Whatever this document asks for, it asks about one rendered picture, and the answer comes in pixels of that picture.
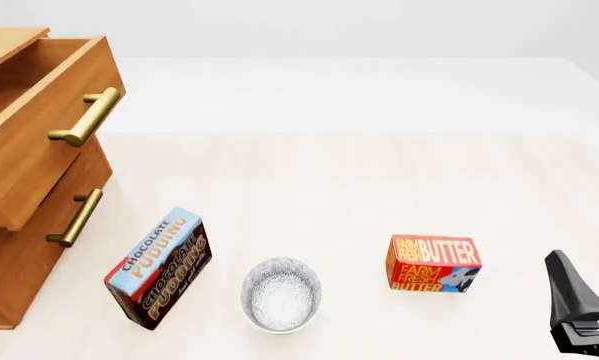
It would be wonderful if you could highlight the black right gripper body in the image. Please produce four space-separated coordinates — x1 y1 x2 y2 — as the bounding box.
549 318 599 360

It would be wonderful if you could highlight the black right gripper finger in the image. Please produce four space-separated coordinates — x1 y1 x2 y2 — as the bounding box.
544 249 599 328

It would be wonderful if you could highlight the patterned grey bowl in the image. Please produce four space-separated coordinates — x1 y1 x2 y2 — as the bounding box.
239 256 323 335

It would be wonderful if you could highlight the closed wooden drawer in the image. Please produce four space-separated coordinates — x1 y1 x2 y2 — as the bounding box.
0 135 114 330

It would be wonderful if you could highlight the wooden cabinet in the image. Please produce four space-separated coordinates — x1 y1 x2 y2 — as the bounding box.
0 26 114 330

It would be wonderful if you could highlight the open wooden drawer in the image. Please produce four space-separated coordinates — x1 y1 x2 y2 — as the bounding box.
0 35 127 232

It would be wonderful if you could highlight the red butter box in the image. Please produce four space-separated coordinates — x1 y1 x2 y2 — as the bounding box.
384 234 483 294

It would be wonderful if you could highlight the chocolate pudding box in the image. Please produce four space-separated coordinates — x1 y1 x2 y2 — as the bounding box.
103 206 214 332

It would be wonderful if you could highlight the short brass drawer handle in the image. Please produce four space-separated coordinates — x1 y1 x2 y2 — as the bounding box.
45 187 104 249

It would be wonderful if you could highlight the long brass drawer handle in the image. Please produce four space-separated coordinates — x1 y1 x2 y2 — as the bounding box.
47 86 122 148

